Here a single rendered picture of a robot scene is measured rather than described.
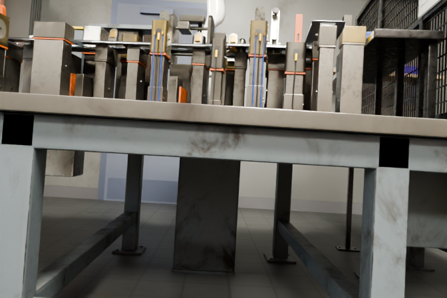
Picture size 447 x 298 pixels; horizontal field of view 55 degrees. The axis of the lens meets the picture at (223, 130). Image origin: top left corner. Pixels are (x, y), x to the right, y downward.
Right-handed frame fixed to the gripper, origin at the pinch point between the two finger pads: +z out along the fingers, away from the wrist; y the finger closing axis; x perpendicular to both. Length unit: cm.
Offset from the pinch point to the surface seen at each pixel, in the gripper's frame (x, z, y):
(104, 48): -30, 36, 46
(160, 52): 1, 40, 45
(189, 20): -17.9, 15.1, 13.3
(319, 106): 57, 55, 31
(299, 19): 22.9, 11.1, -11.1
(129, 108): 39, 66, 86
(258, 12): 26.9, 21.2, 25.1
